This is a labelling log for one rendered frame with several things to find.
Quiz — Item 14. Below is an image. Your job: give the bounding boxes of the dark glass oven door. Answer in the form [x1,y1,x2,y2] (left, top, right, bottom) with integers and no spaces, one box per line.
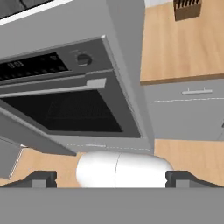
[0,69,143,140]

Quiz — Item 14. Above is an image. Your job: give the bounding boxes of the grey built-in oven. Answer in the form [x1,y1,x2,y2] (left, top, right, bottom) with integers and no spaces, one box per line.
[0,35,144,140]

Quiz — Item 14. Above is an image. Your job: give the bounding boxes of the grey open door panel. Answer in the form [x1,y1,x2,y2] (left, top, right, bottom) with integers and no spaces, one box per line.
[0,106,79,158]
[0,136,25,179]

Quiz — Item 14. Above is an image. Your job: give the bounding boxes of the brown wooden knife block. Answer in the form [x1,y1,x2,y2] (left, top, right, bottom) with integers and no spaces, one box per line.
[173,0,203,22]

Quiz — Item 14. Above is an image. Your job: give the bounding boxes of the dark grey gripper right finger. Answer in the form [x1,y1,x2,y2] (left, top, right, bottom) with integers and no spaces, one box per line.
[164,170,223,189]

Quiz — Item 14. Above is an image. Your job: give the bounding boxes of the white-edged dark appliance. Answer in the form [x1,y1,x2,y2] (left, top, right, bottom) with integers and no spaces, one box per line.
[0,0,74,26]

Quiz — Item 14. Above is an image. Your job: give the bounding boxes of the grey drawer front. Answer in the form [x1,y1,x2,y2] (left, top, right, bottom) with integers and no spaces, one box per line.
[142,78,224,103]

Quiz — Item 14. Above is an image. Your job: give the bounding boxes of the white rounded capsule object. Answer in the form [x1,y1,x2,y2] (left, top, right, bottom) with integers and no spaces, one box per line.
[75,150,175,189]

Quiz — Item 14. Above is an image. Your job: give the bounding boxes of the silver drawer handle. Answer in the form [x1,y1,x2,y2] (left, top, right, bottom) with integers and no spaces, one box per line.
[181,87,214,96]

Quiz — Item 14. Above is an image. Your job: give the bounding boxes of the grey tall oven cabinet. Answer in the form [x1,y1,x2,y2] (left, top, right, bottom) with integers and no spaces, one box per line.
[0,0,156,156]

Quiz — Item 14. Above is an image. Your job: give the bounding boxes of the dark round oven knob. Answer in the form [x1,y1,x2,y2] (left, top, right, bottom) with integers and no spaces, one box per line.
[75,52,94,67]

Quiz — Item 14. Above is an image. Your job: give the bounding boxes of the grey cupboard door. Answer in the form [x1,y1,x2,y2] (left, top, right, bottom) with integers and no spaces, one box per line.
[146,97,224,142]

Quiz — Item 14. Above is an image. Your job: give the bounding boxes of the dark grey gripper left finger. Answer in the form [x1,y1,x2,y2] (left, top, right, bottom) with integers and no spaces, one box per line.
[1,171,58,189]

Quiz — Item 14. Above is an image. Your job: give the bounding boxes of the grey oven door handle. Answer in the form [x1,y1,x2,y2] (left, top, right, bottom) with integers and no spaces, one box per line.
[0,77,108,100]

